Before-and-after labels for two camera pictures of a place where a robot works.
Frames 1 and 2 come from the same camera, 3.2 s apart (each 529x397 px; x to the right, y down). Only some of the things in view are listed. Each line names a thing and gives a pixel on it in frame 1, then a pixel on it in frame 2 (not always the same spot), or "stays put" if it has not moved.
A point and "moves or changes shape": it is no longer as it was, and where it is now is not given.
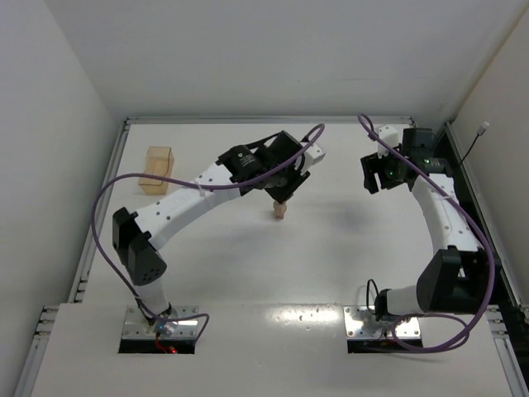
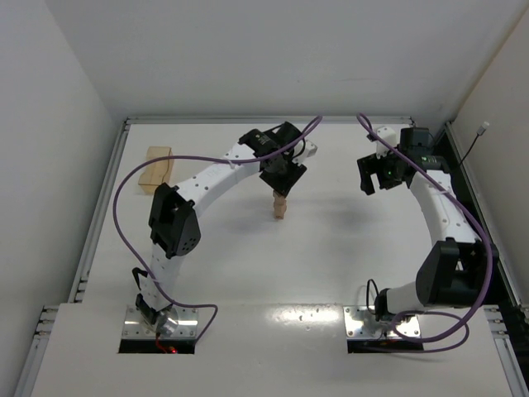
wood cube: [279, 207] moves or changes shape
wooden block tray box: [159, 162] stays put
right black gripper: [373, 170] stays put
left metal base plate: [136, 326] stays put
